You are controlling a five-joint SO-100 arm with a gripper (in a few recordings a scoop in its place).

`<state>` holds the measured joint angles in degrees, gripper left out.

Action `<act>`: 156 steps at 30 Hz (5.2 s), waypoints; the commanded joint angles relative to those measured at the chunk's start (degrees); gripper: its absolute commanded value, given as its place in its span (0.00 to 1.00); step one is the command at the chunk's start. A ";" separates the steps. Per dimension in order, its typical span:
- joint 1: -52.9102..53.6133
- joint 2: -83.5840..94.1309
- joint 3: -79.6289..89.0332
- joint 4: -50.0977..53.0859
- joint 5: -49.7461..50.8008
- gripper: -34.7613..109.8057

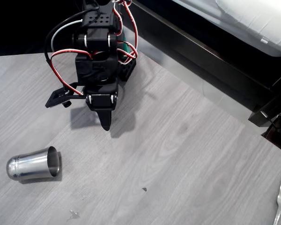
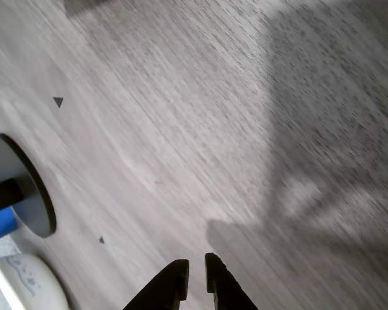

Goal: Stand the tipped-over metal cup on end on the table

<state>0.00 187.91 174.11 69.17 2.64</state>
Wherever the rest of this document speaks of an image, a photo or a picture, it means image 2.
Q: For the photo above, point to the white plate blue floral print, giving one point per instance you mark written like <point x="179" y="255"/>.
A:
<point x="35" y="290"/>

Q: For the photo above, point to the black stand pole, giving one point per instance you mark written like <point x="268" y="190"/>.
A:
<point x="3" y="197"/>

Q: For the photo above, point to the blue block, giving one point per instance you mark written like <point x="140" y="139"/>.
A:
<point x="0" y="227"/>

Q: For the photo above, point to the dark round stand base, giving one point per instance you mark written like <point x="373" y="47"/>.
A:
<point x="35" y="210"/>

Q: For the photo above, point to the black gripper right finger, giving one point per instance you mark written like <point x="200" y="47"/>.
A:
<point x="224" y="287"/>

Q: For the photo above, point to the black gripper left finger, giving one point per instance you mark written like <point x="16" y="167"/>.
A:
<point x="168" y="287"/>

